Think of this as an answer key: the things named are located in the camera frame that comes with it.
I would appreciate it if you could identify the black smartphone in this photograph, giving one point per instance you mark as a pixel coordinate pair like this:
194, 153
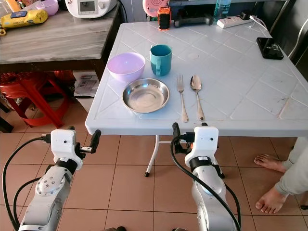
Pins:
269, 48

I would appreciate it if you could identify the stainless steel spoon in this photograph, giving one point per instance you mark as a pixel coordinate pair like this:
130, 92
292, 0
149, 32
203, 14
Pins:
196, 83

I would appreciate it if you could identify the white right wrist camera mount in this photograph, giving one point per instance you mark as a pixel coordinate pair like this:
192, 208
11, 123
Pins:
204, 144

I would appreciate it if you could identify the red plastic stool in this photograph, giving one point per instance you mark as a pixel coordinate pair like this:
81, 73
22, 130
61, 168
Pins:
29, 86

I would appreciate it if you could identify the teal plastic mug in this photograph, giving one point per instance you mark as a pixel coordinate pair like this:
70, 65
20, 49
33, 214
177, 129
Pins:
162, 61

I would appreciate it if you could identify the white plastic folding table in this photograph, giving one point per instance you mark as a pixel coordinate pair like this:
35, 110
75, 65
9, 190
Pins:
236, 91

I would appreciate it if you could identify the purple plastic bowl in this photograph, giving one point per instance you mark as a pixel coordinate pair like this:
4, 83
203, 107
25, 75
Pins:
126, 68

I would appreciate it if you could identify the person's bare foot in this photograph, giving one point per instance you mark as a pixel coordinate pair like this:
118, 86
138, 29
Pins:
272, 162
272, 199

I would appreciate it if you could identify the small pink bowl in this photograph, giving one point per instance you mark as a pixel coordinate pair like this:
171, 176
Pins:
48, 6

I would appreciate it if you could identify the pink round appliance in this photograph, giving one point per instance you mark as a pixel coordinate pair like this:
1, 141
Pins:
151, 6

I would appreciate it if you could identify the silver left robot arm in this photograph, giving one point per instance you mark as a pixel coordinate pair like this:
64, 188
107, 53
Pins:
50, 192

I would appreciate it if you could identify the black metal frame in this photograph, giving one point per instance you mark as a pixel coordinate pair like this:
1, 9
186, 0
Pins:
281, 12

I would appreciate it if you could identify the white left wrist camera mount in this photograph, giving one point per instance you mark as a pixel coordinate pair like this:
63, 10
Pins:
65, 143

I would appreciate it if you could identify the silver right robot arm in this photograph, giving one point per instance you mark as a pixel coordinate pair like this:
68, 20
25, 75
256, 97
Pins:
209, 197

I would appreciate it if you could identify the white kitchen appliance with display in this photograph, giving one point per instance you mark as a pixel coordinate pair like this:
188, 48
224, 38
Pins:
89, 6

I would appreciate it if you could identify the yellow kitchen package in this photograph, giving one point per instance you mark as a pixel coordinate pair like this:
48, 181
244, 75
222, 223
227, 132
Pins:
24, 18

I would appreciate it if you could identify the clear blue water bottle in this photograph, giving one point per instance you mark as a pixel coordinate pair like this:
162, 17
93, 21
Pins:
222, 8

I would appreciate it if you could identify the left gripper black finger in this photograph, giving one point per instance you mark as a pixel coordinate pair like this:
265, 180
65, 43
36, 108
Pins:
70, 128
96, 138

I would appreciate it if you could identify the person's grey trouser leg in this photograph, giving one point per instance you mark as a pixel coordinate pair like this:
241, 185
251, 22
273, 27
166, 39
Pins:
296, 171

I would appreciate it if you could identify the stainless steel fork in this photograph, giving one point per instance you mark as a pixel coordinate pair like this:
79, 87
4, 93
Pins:
181, 85

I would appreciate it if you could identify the white plastic bin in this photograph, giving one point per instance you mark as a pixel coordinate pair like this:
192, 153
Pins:
86, 89

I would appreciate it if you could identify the black flat device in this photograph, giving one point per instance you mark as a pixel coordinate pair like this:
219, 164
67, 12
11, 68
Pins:
192, 21

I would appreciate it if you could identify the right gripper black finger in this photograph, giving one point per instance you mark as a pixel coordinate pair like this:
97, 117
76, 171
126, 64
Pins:
203, 125
176, 137

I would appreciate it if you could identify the stainless steel plate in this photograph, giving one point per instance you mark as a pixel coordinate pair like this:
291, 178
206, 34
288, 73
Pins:
146, 96

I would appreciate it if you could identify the orange and black handheld device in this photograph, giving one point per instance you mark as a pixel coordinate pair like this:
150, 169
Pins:
164, 19

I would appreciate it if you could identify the grey wooden side table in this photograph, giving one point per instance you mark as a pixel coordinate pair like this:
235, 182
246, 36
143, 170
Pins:
57, 45

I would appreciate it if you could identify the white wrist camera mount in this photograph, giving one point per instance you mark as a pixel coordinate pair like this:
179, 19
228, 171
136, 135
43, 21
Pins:
65, 143
204, 144

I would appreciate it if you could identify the white power strip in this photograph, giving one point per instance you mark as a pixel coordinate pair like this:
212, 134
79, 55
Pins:
233, 22

